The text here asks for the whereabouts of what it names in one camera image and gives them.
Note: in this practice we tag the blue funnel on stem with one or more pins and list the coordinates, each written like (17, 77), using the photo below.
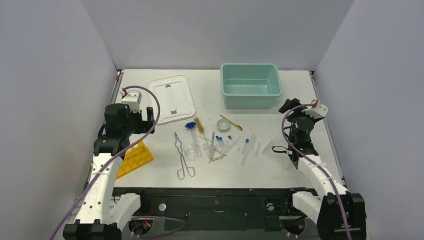
(191, 126)

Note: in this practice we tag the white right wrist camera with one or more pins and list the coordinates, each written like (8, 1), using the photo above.
(317, 110)

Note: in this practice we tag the yellow test tube rack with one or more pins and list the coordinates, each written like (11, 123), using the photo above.
(134, 158)

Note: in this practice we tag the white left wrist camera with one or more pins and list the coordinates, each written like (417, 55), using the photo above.
(132, 99)

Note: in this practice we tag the brown test tube brush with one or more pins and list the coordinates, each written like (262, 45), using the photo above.
(200, 127)

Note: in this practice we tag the small glass beaker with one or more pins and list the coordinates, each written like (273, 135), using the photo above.
(190, 151)

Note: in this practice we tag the clear glass test tube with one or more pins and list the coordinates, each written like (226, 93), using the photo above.
(252, 141)

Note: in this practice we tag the teal plastic bin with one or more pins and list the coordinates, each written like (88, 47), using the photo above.
(250, 85)

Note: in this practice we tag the metal crucible tongs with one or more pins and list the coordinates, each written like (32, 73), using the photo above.
(190, 170)

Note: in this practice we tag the blue capped vial pair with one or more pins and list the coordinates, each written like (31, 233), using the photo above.
(219, 139)

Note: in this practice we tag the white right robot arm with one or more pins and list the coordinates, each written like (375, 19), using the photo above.
(338, 213)

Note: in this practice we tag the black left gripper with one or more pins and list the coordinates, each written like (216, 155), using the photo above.
(144, 126)

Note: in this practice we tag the red yellow plastic spatula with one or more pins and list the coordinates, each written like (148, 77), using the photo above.
(232, 123)

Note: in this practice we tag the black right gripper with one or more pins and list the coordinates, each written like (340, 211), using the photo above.
(292, 105)

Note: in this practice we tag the glass watch dish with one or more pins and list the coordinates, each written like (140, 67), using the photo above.
(223, 125)

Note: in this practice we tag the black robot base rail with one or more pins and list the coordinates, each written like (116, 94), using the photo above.
(217, 209)

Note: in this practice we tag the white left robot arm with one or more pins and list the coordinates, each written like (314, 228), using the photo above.
(95, 220)

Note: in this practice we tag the white plastic bin lid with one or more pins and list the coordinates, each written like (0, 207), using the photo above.
(175, 99)

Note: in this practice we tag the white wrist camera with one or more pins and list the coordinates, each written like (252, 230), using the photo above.
(132, 99)
(317, 110)

